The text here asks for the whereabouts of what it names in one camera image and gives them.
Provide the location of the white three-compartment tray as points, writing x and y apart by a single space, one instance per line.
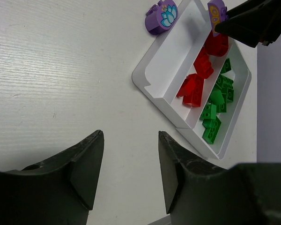
169 61

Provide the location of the small red lego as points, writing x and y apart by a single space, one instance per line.
187 88

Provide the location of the purple paw print lego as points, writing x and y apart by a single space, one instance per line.
161 17

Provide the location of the green 2x4 lego plate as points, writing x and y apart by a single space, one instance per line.
230 94

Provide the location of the red lego brick top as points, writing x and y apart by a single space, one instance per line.
202 64

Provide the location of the green 2x2 lego brick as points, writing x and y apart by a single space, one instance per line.
212 129

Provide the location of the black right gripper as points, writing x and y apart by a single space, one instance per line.
253 22

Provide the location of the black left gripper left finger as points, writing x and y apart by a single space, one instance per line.
59 190

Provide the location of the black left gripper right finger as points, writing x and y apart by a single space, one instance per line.
197 192

